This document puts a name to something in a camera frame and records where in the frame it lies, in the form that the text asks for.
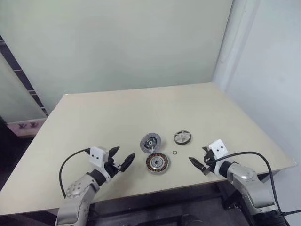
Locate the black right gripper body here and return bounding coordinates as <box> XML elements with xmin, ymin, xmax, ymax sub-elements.
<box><xmin>201</xmin><ymin>150</ymin><xmax>217</xmax><ymax>177</ymax></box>

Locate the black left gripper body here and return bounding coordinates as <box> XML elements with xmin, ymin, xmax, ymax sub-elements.
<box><xmin>104</xmin><ymin>153</ymin><xmax>125</xmax><ymax>179</ymax></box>

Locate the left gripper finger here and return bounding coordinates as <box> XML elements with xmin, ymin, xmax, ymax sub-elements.
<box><xmin>118</xmin><ymin>152</ymin><xmax>136</xmax><ymax>173</ymax></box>
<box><xmin>108</xmin><ymin>146</ymin><xmax>121</xmax><ymax>159</ymax></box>

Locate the round motor end cover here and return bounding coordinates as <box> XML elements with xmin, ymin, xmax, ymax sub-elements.
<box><xmin>140</xmin><ymin>132</ymin><xmax>163</xmax><ymax>154</ymax></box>

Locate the motor stator with copper windings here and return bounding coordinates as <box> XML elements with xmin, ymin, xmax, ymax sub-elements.
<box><xmin>145</xmin><ymin>153</ymin><xmax>171</xmax><ymax>175</ymax></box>

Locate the white ledge with dark stickers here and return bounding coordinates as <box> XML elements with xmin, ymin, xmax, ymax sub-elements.
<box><xmin>6</xmin><ymin>117</ymin><xmax>45</xmax><ymax>137</ymax></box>

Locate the frosted glass panel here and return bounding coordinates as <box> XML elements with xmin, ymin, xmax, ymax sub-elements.
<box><xmin>0</xmin><ymin>53</ymin><xmax>47</xmax><ymax>124</ymax></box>

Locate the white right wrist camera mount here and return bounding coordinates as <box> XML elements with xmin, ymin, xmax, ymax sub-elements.
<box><xmin>207</xmin><ymin>139</ymin><xmax>229</xmax><ymax>176</ymax></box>

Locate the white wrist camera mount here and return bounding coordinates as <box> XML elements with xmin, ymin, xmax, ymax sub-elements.
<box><xmin>207</xmin><ymin>139</ymin><xmax>229</xmax><ymax>176</ymax></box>
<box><xmin>89</xmin><ymin>146</ymin><xmax>113</xmax><ymax>183</ymax></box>

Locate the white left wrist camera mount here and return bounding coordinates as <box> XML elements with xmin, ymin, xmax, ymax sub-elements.
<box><xmin>89</xmin><ymin>146</ymin><xmax>113</xmax><ymax>183</ymax></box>

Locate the black table frame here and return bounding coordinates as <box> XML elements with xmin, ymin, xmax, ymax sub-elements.
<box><xmin>89</xmin><ymin>173</ymin><xmax>283</xmax><ymax>226</ymax></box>

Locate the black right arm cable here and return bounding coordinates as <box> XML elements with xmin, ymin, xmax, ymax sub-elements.
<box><xmin>214</xmin><ymin>151</ymin><xmax>298</xmax><ymax>216</ymax></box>

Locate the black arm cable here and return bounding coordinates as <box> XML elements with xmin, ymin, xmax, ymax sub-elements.
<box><xmin>214</xmin><ymin>151</ymin><xmax>298</xmax><ymax>216</ymax></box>
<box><xmin>59</xmin><ymin>147</ymin><xmax>92</xmax><ymax>200</ymax></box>

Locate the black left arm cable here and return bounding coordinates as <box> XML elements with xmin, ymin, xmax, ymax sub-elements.
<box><xmin>59</xmin><ymin>147</ymin><xmax>92</xmax><ymax>200</ymax></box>

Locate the dark tiled window frame strip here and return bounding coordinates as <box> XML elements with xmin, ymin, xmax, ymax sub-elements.
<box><xmin>0</xmin><ymin>34</ymin><xmax>49</xmax><ymax>117</ymax></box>

